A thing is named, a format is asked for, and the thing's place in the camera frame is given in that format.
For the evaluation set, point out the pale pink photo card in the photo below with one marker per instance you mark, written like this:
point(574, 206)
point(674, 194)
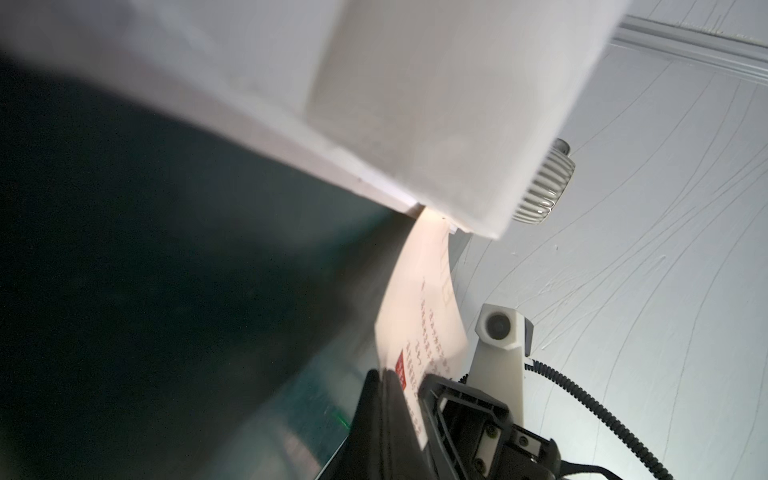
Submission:
point(419, 330)

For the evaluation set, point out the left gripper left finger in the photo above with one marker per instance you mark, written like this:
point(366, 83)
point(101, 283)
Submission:
point(359, 455)

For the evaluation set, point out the white photo album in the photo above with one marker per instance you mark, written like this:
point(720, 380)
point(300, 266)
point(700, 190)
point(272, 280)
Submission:
point(447, 104)

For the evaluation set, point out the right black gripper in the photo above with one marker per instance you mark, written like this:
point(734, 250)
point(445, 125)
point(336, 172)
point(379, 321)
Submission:
point(471, 436)

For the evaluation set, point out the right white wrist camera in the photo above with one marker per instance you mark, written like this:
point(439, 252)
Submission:
point(504, 343)

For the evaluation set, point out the ribbed grey ceramic teapot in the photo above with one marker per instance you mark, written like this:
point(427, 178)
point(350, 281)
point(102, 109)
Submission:
point(548, 186)

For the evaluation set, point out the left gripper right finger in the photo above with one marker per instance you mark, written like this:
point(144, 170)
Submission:
point(401, 454)

